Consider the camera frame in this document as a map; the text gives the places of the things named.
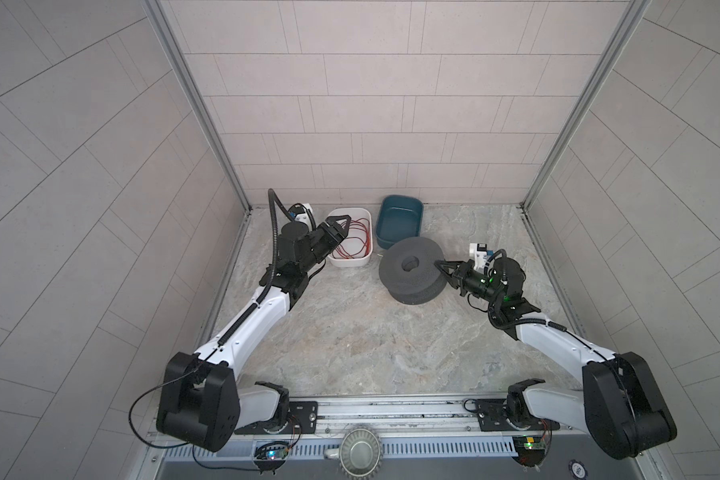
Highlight teal plastic bin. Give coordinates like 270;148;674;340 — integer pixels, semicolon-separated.
375;195;423;249

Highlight aluminium corner profile right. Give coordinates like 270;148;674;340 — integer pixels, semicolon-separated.
523;0;652;208

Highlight aluminium corner profile left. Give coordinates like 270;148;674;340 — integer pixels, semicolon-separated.
142;0;252;211

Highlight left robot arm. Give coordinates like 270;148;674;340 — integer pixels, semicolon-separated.
154;190;351;452

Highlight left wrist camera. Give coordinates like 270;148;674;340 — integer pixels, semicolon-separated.
288;203;317;231

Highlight white plastic bin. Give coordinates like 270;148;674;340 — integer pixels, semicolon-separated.
328;207;374;268

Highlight aluminium corner profile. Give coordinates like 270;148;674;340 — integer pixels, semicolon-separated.
142;0;252;211
523;0;652;208

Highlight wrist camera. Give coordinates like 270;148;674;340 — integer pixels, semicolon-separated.
288;203;317;231
469;243;494;275

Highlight red cable coil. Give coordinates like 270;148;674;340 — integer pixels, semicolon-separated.
333;217;372;260

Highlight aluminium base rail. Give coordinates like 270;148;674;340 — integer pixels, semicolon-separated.
149;391;646;442

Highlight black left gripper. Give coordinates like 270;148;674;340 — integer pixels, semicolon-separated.
293;216;350;277

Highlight round grey knob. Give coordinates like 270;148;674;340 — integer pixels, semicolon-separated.
338;427;382;479

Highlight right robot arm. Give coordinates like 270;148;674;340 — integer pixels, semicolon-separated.
434;250;678;460

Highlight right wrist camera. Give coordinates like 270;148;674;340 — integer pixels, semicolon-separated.
469;243;494;275

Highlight grey perforated cable spool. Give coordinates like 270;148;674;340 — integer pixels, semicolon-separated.
379;237;447;305

